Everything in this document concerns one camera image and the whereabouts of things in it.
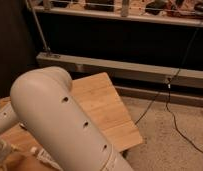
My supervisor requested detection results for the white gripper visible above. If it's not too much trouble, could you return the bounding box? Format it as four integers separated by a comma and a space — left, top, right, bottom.
0, 139, 12, 166

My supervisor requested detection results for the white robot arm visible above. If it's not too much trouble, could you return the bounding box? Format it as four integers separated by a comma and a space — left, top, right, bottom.
0, 67, 133, 171

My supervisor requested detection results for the white plastic bottle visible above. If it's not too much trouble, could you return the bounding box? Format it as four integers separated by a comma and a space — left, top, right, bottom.
30, 146, 63, 171

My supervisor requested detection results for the grey metal pole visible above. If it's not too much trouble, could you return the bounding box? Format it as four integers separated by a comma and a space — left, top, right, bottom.
27, 0, 51, 56

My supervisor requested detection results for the grey metal shelf frame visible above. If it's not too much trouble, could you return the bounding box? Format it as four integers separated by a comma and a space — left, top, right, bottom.
25, 0, 203, 106

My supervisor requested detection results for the black cable on floor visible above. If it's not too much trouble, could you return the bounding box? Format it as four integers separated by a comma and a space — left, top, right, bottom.
134, 26, 203, 171

